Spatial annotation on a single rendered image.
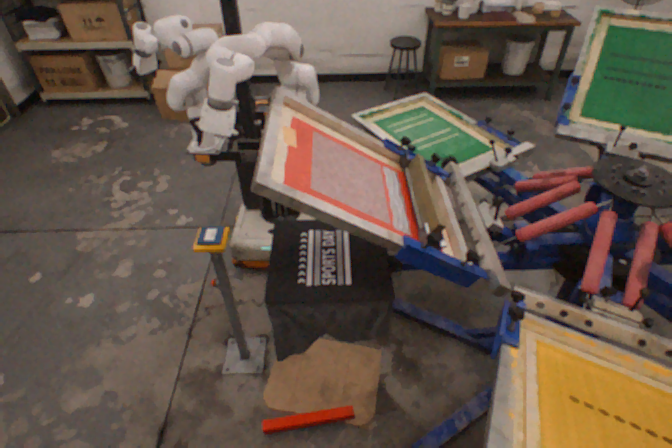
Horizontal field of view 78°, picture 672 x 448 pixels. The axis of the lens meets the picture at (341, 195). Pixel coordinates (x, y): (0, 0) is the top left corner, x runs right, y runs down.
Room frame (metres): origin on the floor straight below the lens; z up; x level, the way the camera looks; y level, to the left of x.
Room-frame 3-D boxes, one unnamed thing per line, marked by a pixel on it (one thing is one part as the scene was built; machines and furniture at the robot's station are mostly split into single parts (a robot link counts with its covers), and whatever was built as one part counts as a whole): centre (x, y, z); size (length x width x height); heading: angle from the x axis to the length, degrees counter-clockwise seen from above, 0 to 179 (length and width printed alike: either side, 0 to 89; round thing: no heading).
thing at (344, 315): (0.96, 0.04, 0.74); 0.46 x 0.04 x 0.42; 91
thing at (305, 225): (1.17, 0.05, 0.95); 0.48 x 0.44 x 0.01; 91
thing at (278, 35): (1.50, 0.23, 1.69); 0.21 x 0.15 x 0.16; 167
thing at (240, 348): (1.27, 0.56, 0.48); 0.22 x 0.22 x 0.96; 1
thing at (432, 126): (1.97, -0.59, 1.05); 1.08 x 0.61 x 0.23; 31
